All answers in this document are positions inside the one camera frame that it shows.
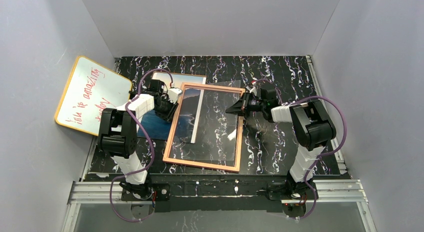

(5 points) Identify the pink wooden picture frame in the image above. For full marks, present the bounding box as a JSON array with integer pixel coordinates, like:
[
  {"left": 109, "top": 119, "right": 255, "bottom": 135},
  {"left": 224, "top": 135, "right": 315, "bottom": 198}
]
[{"left": 162, "top": 83, "right": 245, "bottom": 173}]

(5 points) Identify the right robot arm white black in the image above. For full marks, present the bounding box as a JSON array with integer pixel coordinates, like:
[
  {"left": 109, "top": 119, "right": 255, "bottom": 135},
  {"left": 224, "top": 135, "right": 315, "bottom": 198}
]
[{"left": 225, "top": 88, "right": 337, "bottom": 191}]

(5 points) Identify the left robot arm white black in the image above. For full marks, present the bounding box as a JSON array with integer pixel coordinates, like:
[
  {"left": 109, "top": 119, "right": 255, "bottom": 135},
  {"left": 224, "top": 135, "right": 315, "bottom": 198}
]
[{"left": 97, "top": 79, "right": 183, "bottom": 185}]

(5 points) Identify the seascape photo on board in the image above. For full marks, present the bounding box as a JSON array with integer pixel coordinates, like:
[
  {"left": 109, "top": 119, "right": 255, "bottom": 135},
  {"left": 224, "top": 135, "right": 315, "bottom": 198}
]
[{"left": 141, "top": 71, "right": 206, "bottom": 143}]

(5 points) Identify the yellow-framed whiteboard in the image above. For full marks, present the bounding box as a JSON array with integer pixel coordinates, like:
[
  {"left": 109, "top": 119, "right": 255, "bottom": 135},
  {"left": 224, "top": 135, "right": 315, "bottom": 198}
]
[{"left": 54, "top": 56, "right": 133, "bottom": 136}]

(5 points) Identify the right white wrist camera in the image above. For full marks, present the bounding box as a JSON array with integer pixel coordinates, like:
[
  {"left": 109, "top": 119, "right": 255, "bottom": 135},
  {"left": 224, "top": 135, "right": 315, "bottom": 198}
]
[{"left": 246, "top": 80, "right": 258, "bottom": 95}]

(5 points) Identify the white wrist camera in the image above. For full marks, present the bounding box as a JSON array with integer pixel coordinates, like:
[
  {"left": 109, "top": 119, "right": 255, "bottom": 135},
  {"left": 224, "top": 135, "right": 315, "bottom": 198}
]
[
  {"left": 246, "top": 80, "right": 258, "bottom": 95},
  {"left": 167, "top": 87, "right": 183, "bottom": 103}
]

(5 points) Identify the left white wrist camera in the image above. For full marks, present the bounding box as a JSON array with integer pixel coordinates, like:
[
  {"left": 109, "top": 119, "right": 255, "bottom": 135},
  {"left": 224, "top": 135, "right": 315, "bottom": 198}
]
[{"left": 167, "top": 87, "right": 183, "bottom": 103}]

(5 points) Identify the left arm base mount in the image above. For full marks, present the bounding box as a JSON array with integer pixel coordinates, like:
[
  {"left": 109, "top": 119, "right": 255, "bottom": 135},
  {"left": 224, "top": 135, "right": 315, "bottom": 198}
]
[{"left": 119, "top": 182, "right": 171, "bottom": 202}]

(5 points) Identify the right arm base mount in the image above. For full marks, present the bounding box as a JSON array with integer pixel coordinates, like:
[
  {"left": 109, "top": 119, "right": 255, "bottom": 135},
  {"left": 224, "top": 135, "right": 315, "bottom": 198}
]
[{"left": 256, "top": 180, "right": 319, "bottom": 212}]

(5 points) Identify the aluminium rail front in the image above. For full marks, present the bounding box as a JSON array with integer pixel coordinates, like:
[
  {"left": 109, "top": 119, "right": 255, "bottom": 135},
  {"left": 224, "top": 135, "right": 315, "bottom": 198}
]
[{"left": 62, "top": 175, "right": 377, "bottom": 232}]

